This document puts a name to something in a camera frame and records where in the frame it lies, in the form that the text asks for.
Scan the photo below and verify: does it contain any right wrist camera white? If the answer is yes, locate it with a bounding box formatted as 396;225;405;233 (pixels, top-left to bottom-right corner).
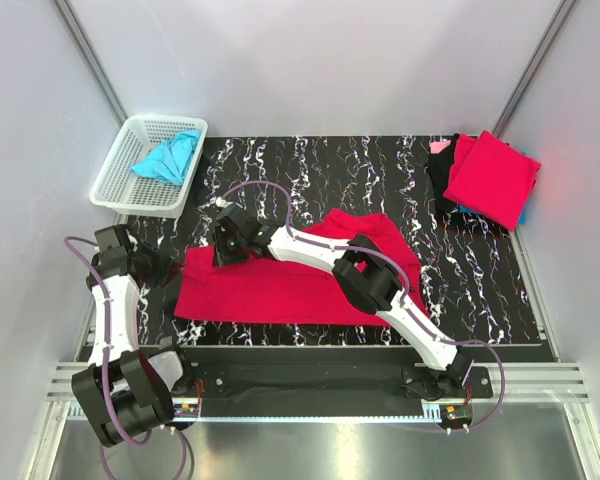
215;197;232;210

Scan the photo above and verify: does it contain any cyan crumpled t shirt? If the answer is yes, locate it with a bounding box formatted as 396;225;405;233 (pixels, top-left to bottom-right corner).
131;130;201;186

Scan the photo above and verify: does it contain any folded black t shirt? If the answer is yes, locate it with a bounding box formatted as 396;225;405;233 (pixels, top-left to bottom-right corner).
426;134;459;216

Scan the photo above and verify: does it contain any purple cable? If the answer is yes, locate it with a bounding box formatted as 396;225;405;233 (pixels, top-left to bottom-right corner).
215;179;506;434
63;235;194;479

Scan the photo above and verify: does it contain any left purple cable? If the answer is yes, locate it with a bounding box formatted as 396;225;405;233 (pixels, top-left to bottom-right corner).
63;235;194;479

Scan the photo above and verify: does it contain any left aluminium corner post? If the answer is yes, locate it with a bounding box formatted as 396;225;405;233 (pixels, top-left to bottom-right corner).
51;0;128;125

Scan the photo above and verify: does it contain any aluminium frame rail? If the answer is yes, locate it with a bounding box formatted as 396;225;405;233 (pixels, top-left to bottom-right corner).
45;362;589;403

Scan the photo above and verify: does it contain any red polo shirt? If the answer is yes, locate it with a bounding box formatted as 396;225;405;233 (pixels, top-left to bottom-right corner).
175;209;427;326

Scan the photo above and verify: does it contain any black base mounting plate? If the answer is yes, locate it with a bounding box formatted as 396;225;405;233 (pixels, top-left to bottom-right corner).
182;346;496;421

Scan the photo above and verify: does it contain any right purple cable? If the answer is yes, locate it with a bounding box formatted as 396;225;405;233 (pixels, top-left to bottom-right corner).
215;179;506;434

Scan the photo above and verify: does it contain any right aluminium corner post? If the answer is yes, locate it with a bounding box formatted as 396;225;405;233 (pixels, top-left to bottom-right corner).
492;0;580;138

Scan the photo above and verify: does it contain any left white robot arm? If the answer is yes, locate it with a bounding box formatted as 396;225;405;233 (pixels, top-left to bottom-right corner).
65;224;196;447

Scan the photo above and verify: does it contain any white plastic laundry basket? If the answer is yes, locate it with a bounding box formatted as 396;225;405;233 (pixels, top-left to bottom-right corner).
89;114;208;219

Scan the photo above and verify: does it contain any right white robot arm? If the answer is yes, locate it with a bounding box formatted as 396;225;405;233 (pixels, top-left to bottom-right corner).
213;199;474;397

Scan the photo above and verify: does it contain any aluminium corner post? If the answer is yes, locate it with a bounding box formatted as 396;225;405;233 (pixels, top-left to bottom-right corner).
492;0;580;138
51;0;128;125

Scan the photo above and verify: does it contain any folded red t shirt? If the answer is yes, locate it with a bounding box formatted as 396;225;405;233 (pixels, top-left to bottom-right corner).
442;129;542;231

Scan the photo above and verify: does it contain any folded pink t shirt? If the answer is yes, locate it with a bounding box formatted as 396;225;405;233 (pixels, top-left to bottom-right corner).
429;140;451;154

